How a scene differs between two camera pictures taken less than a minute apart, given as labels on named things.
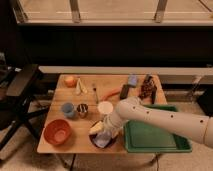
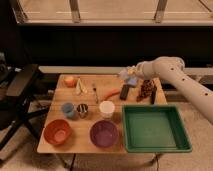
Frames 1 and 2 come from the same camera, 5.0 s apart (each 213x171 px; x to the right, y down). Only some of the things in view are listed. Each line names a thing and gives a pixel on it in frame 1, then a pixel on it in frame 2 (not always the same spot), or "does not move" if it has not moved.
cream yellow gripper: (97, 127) -> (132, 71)
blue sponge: (132, 80) does not move
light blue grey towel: (102, 139) -> (123, 74)
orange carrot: (118, 90) does not move
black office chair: (17, 83) does not move
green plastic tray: (149, 137) does not move
